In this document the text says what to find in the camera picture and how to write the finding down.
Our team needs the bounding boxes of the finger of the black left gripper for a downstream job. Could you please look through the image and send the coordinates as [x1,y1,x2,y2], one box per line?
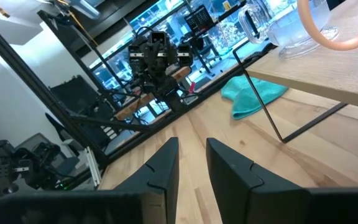
[144,43,158,75]
[157,43,171,75]

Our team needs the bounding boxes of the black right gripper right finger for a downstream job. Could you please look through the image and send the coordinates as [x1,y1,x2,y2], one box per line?
[205,137,358,224]

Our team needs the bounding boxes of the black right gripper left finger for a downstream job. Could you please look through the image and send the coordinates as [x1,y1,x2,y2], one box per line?
[0,136,180,224]

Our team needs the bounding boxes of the clear glass mug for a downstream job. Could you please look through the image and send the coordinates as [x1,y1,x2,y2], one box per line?
[237,0,340,60]

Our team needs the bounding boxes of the orange mug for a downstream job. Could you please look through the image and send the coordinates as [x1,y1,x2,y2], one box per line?
[296,0,358,52]

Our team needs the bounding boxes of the black metal shelf leg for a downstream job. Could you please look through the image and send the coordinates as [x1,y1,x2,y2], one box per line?
[232,46,348,144]

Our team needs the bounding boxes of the wooden shelf board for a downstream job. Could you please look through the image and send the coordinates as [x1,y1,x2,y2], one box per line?
[246,0,358,112]

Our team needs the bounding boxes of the black office chair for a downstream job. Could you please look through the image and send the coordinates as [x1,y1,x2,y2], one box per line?
[194,32,226,77]

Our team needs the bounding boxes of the background wooden table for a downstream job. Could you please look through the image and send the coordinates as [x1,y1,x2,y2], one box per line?
[114,65,193,121]

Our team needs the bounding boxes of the black board with dots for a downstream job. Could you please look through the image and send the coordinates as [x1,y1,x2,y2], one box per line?
[184,4,213,33]

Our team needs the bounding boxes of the white aluminium extrusion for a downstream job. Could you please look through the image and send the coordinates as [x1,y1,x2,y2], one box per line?
[83,146,103,188]

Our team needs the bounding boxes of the black equipment case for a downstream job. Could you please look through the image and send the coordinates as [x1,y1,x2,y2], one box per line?
[48,75,115,131]

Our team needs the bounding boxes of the teal cloth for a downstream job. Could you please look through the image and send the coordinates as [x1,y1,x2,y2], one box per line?
[221,75,289,121]

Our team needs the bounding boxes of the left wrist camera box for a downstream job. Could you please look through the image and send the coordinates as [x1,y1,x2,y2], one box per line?
[149,30,167,45]

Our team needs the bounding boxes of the thin yellow cord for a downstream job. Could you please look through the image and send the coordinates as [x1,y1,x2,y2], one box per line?
[67,11,99,47]

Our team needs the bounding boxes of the black aluminium frame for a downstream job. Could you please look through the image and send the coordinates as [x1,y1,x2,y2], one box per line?
[0,12,279,175]

